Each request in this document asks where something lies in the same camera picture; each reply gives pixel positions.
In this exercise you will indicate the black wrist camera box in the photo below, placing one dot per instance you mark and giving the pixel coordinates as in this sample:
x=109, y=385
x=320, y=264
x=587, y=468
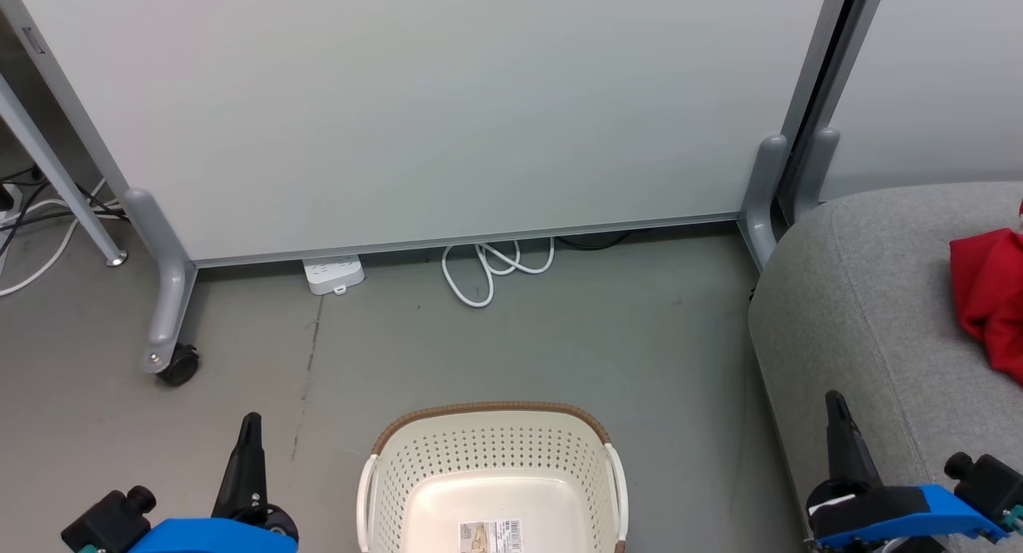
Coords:
x=987, y=481
x=108, y=525

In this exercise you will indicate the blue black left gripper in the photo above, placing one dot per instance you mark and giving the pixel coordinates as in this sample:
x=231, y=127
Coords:
x=216, y=537

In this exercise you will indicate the grey metal table leg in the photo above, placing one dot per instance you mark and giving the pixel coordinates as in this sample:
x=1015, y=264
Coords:
x=56, y=177

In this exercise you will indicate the large white partition panel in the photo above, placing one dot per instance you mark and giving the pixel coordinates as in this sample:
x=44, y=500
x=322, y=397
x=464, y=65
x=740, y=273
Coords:
x=439, y=105

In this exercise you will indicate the paper label sticker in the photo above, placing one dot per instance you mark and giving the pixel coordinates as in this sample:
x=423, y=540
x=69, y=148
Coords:
x=489, y=537

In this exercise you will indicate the cream perforated laundry basket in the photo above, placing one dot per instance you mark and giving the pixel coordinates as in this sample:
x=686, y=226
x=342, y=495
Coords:
x=487, y=465

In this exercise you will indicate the white power strip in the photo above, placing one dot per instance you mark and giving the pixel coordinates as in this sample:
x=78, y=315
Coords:
x=333, y=273

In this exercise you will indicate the narrow white partition panel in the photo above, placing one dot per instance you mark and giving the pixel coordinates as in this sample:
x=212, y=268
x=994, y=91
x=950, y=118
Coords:
x=935, y=73

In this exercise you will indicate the grey fabric sofa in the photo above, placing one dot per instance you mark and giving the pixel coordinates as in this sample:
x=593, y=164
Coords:
x=871, y=321

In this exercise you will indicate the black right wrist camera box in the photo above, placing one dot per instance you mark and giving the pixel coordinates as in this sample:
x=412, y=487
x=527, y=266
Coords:
x=987, y=481

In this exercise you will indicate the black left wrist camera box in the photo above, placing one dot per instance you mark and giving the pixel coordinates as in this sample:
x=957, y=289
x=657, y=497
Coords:
x=108, y=525

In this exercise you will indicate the grey partition leg with caster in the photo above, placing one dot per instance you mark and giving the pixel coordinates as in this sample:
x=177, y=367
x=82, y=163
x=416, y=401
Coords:
x=172, y=281

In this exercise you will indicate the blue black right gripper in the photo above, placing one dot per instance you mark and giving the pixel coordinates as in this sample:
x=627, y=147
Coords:
x=895, y=513

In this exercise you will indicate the black caster wheel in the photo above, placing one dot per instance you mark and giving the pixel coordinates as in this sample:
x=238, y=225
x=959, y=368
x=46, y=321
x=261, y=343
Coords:
x=180, y=367

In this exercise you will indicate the red garment with white stripe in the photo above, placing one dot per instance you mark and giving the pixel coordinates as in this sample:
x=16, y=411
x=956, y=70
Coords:
x=995, y=297

